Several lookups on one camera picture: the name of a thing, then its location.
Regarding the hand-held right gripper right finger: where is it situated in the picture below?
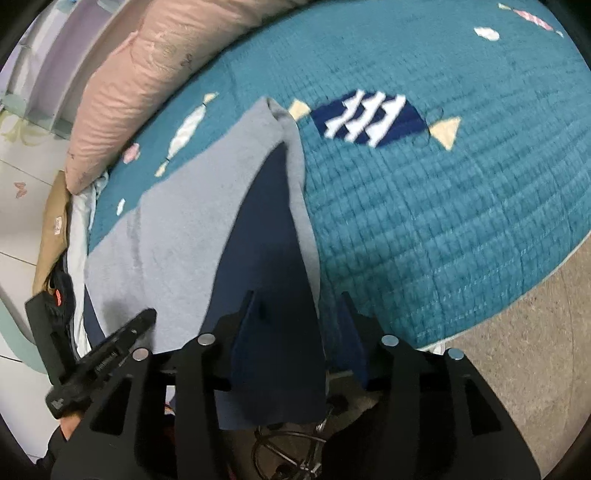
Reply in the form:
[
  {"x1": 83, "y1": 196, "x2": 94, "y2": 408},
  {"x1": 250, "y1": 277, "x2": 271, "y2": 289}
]
[{"x1": 336, "y1": 292, "x2": 542, "y2": 480}]

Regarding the pale green bunk bed frame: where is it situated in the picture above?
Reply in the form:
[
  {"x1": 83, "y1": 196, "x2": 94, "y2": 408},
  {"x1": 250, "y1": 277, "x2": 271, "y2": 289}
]
[{"x1": 0, "y1": 286, "x2": 51, "y2": 376}]

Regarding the lavender wall shelf unit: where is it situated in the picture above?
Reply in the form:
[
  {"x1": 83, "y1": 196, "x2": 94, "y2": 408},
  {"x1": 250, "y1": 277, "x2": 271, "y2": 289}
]
[{"x1": 0, "y1": 0, "x2": 153, "y2": 139}]

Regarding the white wardrobe with butterfly decals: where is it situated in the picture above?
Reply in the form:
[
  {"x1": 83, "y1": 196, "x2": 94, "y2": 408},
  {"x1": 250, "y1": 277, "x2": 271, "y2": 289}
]
[{"x1": 0, "y1": 106, "x2": 70, "y2": 402}]

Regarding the person's left forearm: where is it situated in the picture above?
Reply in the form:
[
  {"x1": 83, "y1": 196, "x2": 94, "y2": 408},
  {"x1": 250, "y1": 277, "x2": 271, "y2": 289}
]
[{"x1": 34, "y1": 425, "x2": 75, "y2": 470}]

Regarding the teal candy print bed mat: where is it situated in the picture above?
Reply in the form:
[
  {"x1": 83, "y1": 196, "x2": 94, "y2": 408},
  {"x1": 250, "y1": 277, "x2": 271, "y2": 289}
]
[{"x1": 88, "y1": 0, "x2": 591, "y2": 352}]

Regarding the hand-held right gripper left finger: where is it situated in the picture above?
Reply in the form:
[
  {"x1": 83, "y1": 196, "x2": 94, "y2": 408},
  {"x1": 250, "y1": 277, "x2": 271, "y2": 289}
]
[{"x1": 50, "y1": 291, "x2": 257, "y2": 480}]

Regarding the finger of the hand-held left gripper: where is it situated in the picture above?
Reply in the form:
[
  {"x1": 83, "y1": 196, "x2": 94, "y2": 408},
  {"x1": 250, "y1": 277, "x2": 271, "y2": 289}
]
[
  {"x1": 25, "y1": 293, "x2": 77, "y2": 387},
  {"x1": 90, "y1": 308, "x2": 158, "y2": 366}
]

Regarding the grey navy zip jacket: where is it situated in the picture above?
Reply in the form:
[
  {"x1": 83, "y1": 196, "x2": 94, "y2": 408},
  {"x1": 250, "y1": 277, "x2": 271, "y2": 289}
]
[{"x1": 84, "y1": 96, "x2": 329, "y2": 430}]

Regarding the person's left hand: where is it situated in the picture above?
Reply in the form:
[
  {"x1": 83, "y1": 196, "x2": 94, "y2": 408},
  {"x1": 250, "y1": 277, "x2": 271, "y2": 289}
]
[{"x1": 60, "y1": 411, "x2": 86, "y2": 439}]

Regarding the folded brown cloth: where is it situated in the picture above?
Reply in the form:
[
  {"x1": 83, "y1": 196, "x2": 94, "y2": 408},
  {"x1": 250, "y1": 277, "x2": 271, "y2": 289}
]
[{"x1": 32, "y1": 171, "x2": 73, "y2": 296}]

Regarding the white cloth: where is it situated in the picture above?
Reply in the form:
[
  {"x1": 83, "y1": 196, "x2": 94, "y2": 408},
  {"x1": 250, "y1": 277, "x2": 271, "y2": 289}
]
[{"x1": 65, "y1": 171, "x2": 110, "y2": 361}]

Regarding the pink pillow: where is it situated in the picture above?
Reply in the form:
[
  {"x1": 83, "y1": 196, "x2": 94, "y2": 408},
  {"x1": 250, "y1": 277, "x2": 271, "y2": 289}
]
[{"x1": 65, "y1": 0, "x2": 296, "y2": 195}]

